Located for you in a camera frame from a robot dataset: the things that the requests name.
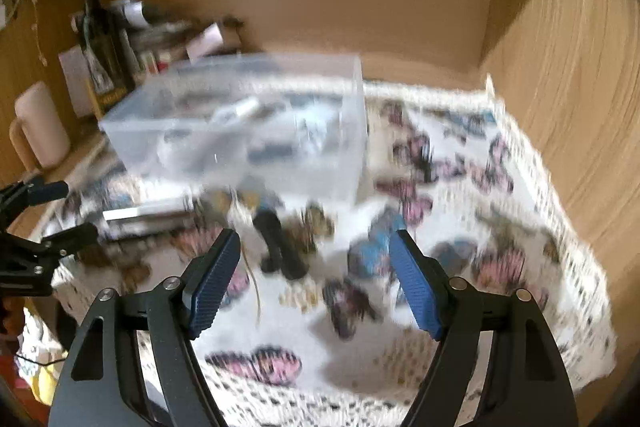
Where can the black figurine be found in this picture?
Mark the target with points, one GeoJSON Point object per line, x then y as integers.
{"type": "Point", "coordinates": [275, 242]}

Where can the pile of desk clutter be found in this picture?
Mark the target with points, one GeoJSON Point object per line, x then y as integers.
{"type": "Point", "coordinates": [185, 39]}

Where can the pink mug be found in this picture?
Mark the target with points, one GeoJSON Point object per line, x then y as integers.
{"type": "Point", "coordinates": [40, 127]}

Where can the person's left hand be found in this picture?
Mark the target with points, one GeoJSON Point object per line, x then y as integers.
{"type": "Point", "coordinates": [10, 313]}

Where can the silver flat case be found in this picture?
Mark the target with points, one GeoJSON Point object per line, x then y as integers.
{"type": "Point", "coordinates": [147, 213]}

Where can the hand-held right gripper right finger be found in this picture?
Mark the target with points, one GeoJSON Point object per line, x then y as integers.
{"type": "Point", "coordinates": [415, 292]}

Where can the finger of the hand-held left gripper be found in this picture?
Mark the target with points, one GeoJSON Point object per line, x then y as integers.
{"type": "Point", "coordinates": [42, 192]}
{"type": "Point", "coordinates": [70, 237]}

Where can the clear plastic storage box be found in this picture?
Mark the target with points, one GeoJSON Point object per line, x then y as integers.
{"type": "Point", "coordinates": [240, 142]}

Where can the dark glass bottle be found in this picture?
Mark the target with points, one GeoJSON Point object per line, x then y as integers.
{"type": "Point", "coordinates": [102, 42]}

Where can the butterfly printed tablecloth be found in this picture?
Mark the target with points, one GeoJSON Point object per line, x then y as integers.
{"type": "Point", "coordinates": [450, 227]}

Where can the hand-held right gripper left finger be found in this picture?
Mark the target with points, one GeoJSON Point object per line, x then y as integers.
{"type": "Point", "coordinates": [215, 287]}

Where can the white paper sheet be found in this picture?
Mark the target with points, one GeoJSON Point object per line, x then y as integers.
{"type": "Point", "coordinates": [75, 79]}

